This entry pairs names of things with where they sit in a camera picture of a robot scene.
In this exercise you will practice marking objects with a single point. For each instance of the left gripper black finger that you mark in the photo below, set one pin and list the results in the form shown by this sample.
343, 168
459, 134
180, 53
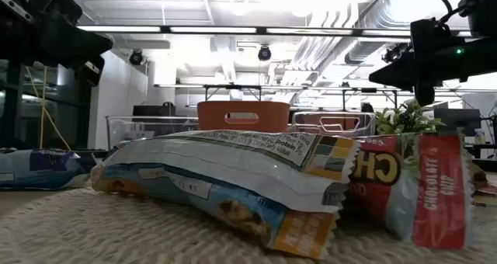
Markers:
77, 56
77, 37

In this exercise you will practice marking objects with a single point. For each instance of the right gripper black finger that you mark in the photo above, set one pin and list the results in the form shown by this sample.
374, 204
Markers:
400, 66
400, 82

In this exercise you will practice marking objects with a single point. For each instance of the chocolate chip granola bar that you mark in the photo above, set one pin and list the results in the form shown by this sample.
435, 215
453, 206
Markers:
485, 190
438, 186

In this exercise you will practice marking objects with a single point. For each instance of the dark blue granola bar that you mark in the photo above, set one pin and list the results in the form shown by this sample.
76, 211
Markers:
39, 171

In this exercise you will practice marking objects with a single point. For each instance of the peanut butter granola bar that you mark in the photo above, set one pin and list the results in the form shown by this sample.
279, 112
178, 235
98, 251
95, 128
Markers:
233, 167

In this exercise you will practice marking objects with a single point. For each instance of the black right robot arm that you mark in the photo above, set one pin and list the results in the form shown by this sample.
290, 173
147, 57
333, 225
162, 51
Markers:
481, 11

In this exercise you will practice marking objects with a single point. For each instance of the green plant in white pot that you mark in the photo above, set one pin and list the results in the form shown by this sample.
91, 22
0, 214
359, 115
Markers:
407, 120

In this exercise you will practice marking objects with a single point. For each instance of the black computer monitor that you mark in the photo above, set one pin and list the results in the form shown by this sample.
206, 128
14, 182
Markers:
151, 110
458, 120

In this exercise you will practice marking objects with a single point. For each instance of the wide clear plastic bin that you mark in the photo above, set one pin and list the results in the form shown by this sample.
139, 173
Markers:
155, 130

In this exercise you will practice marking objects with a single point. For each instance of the orange plastic bin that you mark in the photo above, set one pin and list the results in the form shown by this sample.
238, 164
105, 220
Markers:
272, 118

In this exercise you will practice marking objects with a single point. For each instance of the long overhead light bar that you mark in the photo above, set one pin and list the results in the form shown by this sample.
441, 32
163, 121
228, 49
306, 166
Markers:
213, 30

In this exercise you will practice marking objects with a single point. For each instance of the beige woven round mat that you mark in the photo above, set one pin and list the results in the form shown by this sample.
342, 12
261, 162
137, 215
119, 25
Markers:
116, 237

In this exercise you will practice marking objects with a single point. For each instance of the black round ceiling camera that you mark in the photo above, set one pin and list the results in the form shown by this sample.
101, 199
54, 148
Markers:
264, 53
136, 57
392, 54

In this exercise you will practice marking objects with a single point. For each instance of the black metal frame stand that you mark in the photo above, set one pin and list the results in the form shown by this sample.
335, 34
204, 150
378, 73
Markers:
369, 89
233, 87

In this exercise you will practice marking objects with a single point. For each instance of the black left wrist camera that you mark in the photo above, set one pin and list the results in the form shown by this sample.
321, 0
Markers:
62, 4

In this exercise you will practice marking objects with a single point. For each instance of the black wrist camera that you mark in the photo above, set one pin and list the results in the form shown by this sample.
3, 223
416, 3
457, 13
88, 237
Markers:
62, 4
435, 39

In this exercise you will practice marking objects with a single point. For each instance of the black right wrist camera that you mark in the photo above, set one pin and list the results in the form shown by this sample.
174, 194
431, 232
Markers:
435, 39

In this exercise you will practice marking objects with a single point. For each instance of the black table frame rail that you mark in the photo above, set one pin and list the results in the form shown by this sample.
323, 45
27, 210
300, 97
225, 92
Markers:
97, 154

